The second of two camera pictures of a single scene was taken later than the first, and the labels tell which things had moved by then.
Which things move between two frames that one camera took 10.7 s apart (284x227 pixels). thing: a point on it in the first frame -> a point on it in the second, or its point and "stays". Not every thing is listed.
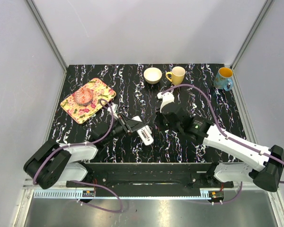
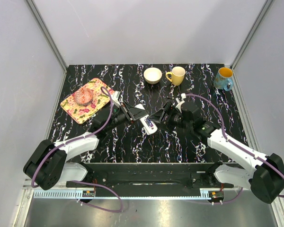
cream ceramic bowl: (152, 75) stays
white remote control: (145, 135) -> (149, 126)
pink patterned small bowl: (83, 95) stays
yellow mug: (178, 75) stays
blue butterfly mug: (222, 80) stays
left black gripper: (128, 130) -> (127, 110)
